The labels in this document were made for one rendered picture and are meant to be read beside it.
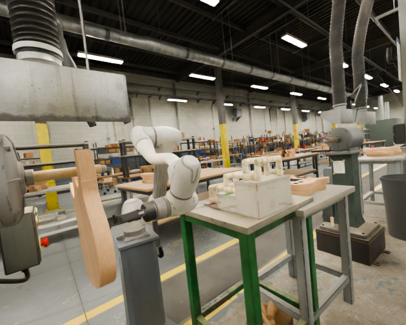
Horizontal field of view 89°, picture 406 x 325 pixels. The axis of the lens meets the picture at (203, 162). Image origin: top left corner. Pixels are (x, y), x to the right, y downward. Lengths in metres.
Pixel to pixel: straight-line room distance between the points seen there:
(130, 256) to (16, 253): 0.77
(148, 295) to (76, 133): 10.72
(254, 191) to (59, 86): 0.82
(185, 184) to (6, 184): 0.50
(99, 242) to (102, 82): 0.44
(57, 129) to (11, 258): 11.04
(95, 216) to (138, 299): 1.17
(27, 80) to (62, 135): 11.27
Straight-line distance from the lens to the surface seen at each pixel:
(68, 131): 11.97
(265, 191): 1.04
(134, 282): 1.70
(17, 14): 0.77
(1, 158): 0.68
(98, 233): 0.66
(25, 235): 1.01
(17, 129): 11.93
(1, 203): 0.68
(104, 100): 0.67
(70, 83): 0.67
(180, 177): 0.79
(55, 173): 0.77
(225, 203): 1.18
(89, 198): 0.71
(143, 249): 1.62
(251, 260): 1.02
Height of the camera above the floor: 1.27
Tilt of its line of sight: 3 degrees down
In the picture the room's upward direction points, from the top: 6 degrees counter-clockwise
